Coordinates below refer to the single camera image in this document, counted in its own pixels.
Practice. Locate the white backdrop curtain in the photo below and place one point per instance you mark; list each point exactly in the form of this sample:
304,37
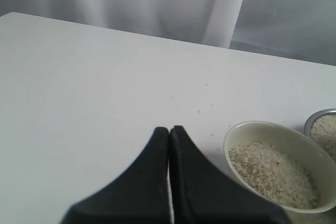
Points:
297,29

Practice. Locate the rice in steel pan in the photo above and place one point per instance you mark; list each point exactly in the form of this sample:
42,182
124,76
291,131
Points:
323,133

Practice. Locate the spilled rice on table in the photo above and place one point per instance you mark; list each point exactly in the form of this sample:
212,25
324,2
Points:
193,106

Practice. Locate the rice in white bowl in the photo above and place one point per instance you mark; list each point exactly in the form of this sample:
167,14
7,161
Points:
274,174

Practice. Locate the white ceramic bowl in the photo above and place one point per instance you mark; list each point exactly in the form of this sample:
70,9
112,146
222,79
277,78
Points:
302,149

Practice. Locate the stainless steel round pan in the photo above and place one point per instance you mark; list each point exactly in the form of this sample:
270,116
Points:
310,121

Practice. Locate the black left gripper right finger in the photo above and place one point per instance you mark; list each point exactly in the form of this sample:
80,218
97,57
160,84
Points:
201,193

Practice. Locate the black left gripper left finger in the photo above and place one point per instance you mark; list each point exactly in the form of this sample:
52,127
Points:
138,195

